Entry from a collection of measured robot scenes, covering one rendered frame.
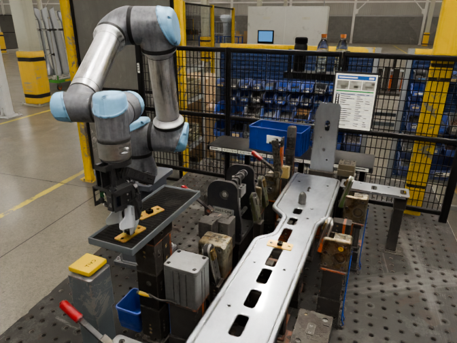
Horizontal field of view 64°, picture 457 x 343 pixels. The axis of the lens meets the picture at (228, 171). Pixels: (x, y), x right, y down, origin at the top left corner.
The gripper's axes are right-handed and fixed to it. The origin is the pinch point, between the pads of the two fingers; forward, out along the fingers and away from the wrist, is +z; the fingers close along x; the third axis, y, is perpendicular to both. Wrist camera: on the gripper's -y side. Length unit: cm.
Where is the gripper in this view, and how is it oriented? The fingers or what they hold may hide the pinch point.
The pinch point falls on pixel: (129, 227)
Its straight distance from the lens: 101.0
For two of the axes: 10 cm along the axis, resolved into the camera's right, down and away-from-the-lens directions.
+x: 8.6, 2.0, -4.6
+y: -5.0, 3.1, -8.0
